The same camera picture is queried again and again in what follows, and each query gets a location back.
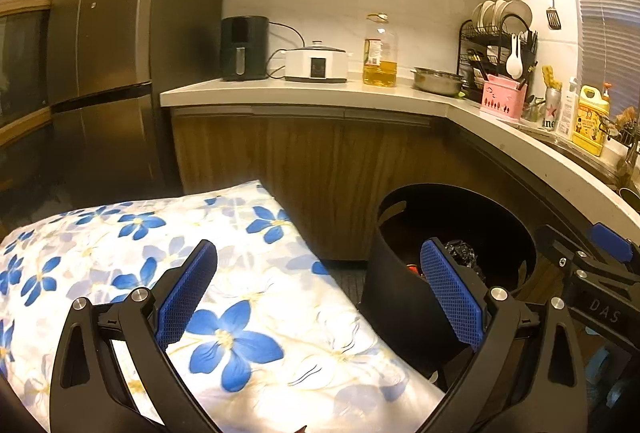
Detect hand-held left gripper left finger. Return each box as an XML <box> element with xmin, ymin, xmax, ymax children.
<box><xmin>49</xmin><ymin>239</ymin><xmax>226</xmax><ymax>433</ymax></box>

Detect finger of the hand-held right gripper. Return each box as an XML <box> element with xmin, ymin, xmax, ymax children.
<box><xmin>537</xmin><ymin>224</ymin><xmax>608</xmax><ymax>279</ymax></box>
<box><xmin>590</xmin><ymin>222</ymin><xmax>640</xmax><ymax>271</ymax></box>

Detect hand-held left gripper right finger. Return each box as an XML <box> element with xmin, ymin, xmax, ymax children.
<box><xmin>417</xmin><ymin>238</ymin><xmax>591</xmax><ymax>433</ymax></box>

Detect black plastic bag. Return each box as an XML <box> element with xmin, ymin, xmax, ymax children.
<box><xmin>440</xmin><ymin>238</ymin><xmax>488</xmax><ymax>284</ymax></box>

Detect black trash bin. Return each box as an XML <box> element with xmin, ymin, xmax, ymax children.
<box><xmin>359</xmin><ymin>183</ymin><xmax>538</xmax><ymax>379</ymax></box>

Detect steel sink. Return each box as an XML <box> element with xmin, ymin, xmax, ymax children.
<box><xmin>550</xmin><ymin>133</ymin><xmax>640</xmax><ymax>194</ymax></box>

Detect steel kitchen faucet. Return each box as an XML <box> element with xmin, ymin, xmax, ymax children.
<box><xmin>617</xmin><ymin>133</ymin><xmax>640</xmax><ymax>178</ymax></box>

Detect blue floral blanket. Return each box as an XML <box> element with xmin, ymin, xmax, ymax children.
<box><xmin>0</xmin><ymin>179</ymin><xmax>446</xmax><ymax>433</ymax></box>

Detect yellow detergent bottle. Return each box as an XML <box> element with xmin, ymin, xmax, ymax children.
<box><xmin>571</xmin><ymin>85</ymin><xmax>611</xmax><ymax>157</ymax></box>

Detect white pump bottle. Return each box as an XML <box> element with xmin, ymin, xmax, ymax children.
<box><xmin>556</xmin><ymin>77</ymin><xmax>580</xmax><ymax>140</ymax></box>

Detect silver beer can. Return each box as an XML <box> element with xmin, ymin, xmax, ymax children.
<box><xmin>542</xmin><ymin>87</ymin><xmax>562</xmax><ymax>131</ymax></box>

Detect pink utensil holder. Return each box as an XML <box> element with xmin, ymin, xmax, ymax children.
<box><xmin>481</xmin><ymin>74</ymin><xmax>526</xmax><ymax>120</ymax></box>

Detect kitchen counter with wooden cabinets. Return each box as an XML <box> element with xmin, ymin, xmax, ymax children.
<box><xmin>160</xmin><ymin>78</ymin><xmax>640</xmax><ymax>274</ymax></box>

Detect white rice spoon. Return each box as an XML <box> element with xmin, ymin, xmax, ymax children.
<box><xmin>505</xmin><ymin>33</ymin><xmax>525</xmax><ymax>80</ymax></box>

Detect steel basin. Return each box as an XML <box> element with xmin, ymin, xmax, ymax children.
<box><xmin>411</xmin><ymin>67</ymin><xmax>465</xmax><ymax>96</ymax></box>

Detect black dish rack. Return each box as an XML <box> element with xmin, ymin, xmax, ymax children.
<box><xmin>457</xmin><ymin>15</ymin><xmax>538</xmax><ymax>101</ymax></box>

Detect window blinds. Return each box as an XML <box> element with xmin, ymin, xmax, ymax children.
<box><xmin>557</xmin><ymin>0</ymin><xmax>640</xmax><ymax>114</ymax></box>

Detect cooking oil bottle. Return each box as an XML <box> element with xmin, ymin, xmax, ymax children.
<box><xmin>362</xmin><ymin>13</ymin><xmax>399</xmax><ymax>88</ymax></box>

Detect black air fryer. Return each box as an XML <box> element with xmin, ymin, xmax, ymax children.
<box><xmin>221</xmin><ymin>16</ymin><xmax>270</xmax><ymax>82</ymax></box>

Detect white electric cooker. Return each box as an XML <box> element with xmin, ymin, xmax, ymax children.
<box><xmin>284</xmin><ymin>41</ymin><xmax>349</xmax><ymax>84</ymax></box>

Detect dark steel refrigerator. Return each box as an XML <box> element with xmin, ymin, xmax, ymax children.
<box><xmin>47</xmin><ymin>0</ymin><xmax>226</xmax><ymax>194</ymax></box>

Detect wooden framed glass door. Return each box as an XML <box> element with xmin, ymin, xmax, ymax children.
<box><xmin>0</xmin><ymin>0</ymin><xmax>86</xmax><ymax>214</ymax></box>

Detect wire sponge rack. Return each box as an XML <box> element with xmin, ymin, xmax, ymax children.
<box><xmin>600</xmin><ymin>105</ymin><xmax>640</xmax><ymax>148</ymax></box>

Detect black power cable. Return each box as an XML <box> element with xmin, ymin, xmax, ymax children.
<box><xmin>266</xmin><ymin>23</ymin><xmax>306</xmax><ymax>78</ymax></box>

